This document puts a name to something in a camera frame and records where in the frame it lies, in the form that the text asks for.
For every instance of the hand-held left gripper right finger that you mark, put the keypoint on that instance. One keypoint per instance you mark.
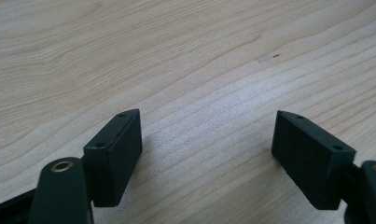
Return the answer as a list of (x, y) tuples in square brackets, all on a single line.
[(313, 158)]

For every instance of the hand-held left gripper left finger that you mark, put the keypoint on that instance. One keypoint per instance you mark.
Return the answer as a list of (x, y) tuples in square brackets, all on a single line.
[(114, 158)]

